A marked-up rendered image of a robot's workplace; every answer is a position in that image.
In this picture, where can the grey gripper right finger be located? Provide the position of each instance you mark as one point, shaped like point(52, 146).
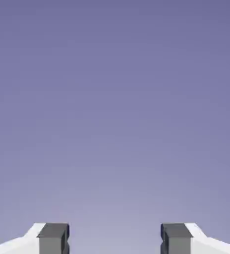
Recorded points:
point(178, 240)

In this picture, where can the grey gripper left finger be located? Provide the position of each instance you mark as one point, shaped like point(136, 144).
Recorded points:
point(49, 240)

